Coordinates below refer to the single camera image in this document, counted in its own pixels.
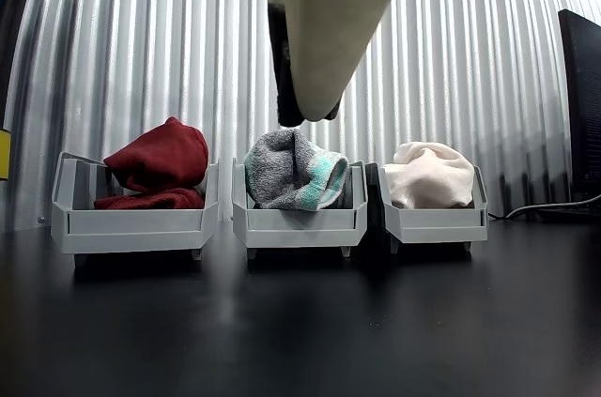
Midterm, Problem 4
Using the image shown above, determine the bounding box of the black computer monitor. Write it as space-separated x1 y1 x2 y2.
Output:
534 8 601 224

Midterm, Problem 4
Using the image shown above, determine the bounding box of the white sock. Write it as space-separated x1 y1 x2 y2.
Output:
388 141 475 210

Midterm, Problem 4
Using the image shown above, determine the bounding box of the yellow block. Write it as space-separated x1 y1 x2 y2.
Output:
0 127 12 181

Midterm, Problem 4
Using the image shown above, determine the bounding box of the teal and grey sock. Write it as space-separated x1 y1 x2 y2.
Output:
243 128 350 212

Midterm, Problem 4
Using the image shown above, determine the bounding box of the grey plastic bin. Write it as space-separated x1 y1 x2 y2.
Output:
50 151 221 267
378 162 490 255
232 157 369 260

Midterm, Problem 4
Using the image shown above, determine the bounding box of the white cable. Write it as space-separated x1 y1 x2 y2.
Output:
487 193 601 221

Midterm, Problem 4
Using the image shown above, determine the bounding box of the red sock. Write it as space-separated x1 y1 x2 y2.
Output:
93 115 210 211

